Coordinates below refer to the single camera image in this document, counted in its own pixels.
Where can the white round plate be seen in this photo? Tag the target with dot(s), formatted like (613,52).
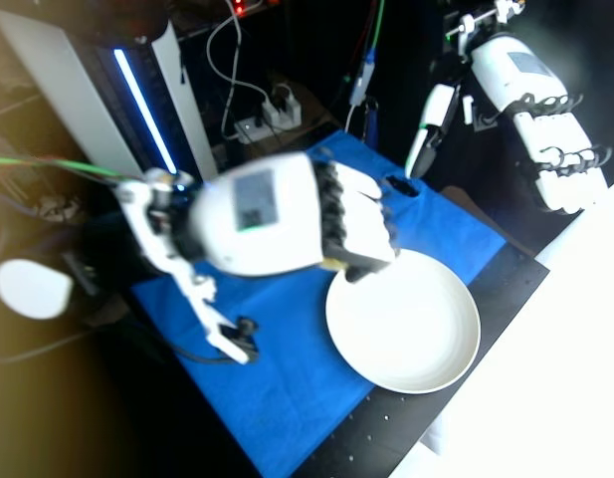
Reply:
(411,323)

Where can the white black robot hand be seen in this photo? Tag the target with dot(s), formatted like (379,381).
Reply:
(266,224)
(515,70)

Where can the white column with light strip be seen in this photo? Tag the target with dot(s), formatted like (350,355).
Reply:
(53,89)

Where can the white power strip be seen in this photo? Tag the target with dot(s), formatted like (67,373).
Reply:
(266,124)

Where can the white blue adapter plug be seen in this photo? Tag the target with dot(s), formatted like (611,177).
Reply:
(362,79)

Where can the black perforated base board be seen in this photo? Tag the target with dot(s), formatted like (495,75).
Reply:
(510,284)

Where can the blue cloth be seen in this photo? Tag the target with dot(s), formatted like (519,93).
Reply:
(286,358)

